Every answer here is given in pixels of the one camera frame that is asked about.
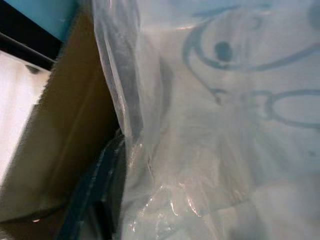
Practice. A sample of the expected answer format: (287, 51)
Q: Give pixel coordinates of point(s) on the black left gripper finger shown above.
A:
(97, 190)

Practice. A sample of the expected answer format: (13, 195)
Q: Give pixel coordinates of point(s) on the brown cardboard box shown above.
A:
(75, 100)

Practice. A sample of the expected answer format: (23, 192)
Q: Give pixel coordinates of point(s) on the clear plastic bag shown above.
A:
(212, 150)

